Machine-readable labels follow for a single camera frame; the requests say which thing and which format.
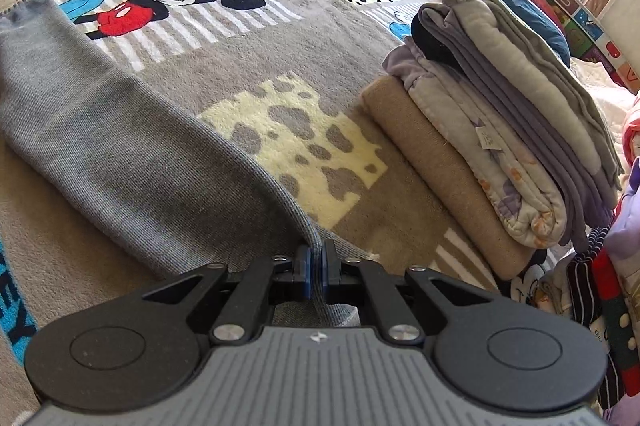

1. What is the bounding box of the Mickey Mouse brown blanket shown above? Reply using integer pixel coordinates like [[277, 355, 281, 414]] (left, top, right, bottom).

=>
[[1, 0, 501, 425]]

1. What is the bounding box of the grey knit garment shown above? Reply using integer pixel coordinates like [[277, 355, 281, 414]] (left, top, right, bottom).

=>
[[0, 0, 362, 326]]

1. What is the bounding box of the folded colourful clothes stack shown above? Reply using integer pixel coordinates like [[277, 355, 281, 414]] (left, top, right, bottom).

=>
[[524, 105, 640, 412]]

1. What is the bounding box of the folded purple beige clothes stack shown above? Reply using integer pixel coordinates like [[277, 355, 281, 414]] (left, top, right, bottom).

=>
[[362, 0, 623, 280]]

